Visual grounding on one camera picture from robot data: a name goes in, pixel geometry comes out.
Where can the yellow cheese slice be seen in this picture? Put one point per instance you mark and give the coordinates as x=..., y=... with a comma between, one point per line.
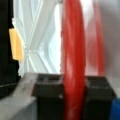
x=16, y=45

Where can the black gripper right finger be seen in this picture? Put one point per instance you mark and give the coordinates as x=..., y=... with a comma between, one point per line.
x=99, y=96

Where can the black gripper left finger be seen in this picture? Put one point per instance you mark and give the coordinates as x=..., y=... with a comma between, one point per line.
x=49, y=91

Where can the white divided serving tray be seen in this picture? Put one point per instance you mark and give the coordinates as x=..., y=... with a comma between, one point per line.
x=38, y=24

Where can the red tomato slice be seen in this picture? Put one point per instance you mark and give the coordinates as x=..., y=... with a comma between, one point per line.
x=82, y=51

